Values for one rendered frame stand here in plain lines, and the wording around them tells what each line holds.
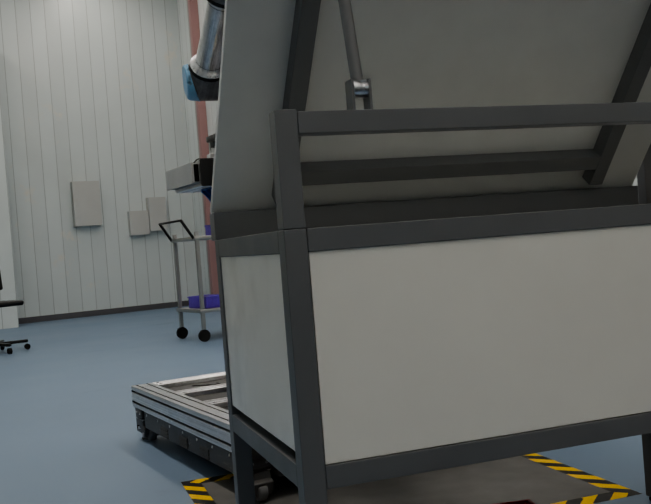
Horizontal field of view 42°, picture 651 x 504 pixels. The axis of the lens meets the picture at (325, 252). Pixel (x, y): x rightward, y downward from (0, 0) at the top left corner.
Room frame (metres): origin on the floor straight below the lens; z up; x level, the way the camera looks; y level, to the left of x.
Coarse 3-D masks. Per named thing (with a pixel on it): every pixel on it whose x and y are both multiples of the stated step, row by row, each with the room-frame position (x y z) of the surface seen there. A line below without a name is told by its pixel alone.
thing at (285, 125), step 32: (352, 96) 1.46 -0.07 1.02; (288, 128) 1.42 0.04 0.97; (320, 128) 1.44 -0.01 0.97; (352, 128) 1.45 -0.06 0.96; (384, 128) 1.47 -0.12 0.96; (416, 128) 1.49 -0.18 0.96; (448, 128) 1.51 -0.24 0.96; (480, 128) 1.55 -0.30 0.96; (512, 128) 1.59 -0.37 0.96; (288, 160) 1.42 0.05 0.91; (288, 192) 1.42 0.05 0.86; (288, 224) 1.41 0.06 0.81
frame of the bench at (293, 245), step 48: (240, 240) 1.72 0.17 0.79; (288, 240) 1.41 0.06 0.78; (336, 240) 1.44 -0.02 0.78; (384, 240) 1.47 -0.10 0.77; (432, 240) 1.50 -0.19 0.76; (288, 288) 1.41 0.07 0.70; (288, 336) 1.43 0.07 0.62; (240, 432) 1.87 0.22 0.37; (528, 432) 1.55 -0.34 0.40; (576, 432) 1.58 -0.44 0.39; (624, 432) 1.61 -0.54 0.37; (240, 480) 1.95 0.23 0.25; (336, 480) 1.43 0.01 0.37
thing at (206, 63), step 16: (208, 0) 2.46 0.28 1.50; (224, 0) 2.44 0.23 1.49; (208, 16) 2.52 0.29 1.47; (208, 32) 2.56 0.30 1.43; (208, 48) 2.60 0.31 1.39; (192, 64) 2.68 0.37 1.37; (208, 64) 2.65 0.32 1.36; (192, 80) 2.69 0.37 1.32; (208, 80) 2.68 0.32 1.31; (192, 96) 2.72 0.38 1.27; (208, 96) 2.74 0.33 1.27
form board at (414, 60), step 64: (256, 0) 1.69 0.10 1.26; (384, 0) 1.78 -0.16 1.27; (448, 0) 1.82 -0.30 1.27; (512, 0) 1.87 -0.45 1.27; (576, 0) 1.92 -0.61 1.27; (640, 0) 1.97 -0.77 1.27; (256, 64) 1.78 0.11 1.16; (320, 64) 1.83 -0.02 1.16; (384, 64) 1.87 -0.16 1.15; (448, 64) 1.92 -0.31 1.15; (512, 64) 1.98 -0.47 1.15; (576, 64) 2.03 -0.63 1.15; (256, 128) 1.88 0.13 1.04; (576, 128) 2.16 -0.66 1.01; (640, 128) 2.23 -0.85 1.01; (256, 192) 1.99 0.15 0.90; (320, 192) 2.05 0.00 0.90; (384, 192) 2.11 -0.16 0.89; (448, 192) 2.17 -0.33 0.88; (512, 192) 2.24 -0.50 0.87
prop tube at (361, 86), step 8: (344, 0) 1.50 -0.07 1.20; (344, 8) 1.50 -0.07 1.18; (344, 16) 1.50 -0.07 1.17; (352, 16) 1.50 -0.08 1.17; (344, 24) 1.50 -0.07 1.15; (352, 24) 1.49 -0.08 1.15; (344, 32) 1.49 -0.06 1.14; (352, 32) 1.49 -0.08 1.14; (344, 40) 1.50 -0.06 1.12; (352, 40) 1.49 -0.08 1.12; (352, 48) 1.48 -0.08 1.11; (352, 56) 1.48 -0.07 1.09; (352, 64) 1.48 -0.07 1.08; (360, 64) 1.48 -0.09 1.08; (352, 72) 1.48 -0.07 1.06; (360, 72) 1.48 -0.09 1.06; (360, 80) 1.47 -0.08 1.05; (360, 88) 1.46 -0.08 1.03; (368, 88) 1.47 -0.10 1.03; (360, 96) 1.47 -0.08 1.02
